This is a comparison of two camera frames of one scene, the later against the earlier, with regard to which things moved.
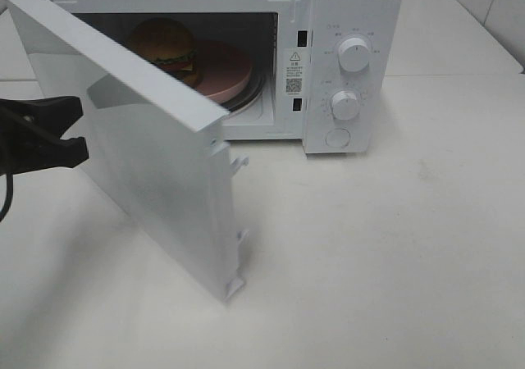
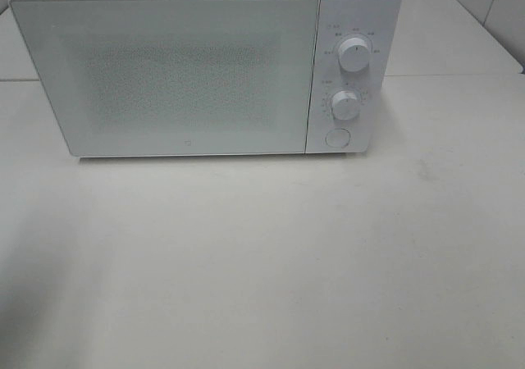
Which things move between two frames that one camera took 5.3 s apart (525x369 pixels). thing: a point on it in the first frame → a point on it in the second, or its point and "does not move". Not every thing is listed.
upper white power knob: (353, 55) does not move
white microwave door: (158, 146) → (175, 75)
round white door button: (338, 138) does not move
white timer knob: (345, 104) does not move
